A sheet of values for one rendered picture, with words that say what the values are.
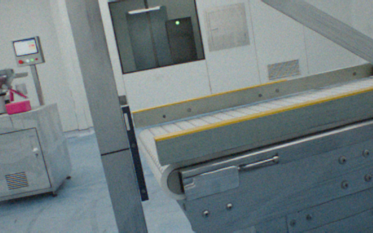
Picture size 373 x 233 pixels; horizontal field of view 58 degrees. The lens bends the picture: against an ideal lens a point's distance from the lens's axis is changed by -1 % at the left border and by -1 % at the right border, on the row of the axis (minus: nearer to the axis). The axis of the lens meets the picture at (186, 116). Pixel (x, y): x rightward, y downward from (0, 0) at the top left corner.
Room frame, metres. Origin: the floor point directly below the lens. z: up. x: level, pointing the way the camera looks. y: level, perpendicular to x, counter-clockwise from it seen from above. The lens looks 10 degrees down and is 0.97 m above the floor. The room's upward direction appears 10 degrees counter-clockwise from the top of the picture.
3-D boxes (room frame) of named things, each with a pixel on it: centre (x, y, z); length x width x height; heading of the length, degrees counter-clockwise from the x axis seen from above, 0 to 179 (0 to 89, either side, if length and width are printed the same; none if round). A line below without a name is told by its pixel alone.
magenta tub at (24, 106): (2.77, 1.34, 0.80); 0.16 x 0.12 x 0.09; 93
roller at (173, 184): (0.53, 0.05, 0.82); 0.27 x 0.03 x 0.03; 13
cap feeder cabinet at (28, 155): (2.96, 1.50, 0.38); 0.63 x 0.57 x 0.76; 93
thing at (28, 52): (3.11, 1.30, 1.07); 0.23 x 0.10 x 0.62; 93
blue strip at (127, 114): (0.66, 0.11, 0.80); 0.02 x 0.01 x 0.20; 103
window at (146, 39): (5.58, 0.21, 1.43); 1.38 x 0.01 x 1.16; 93
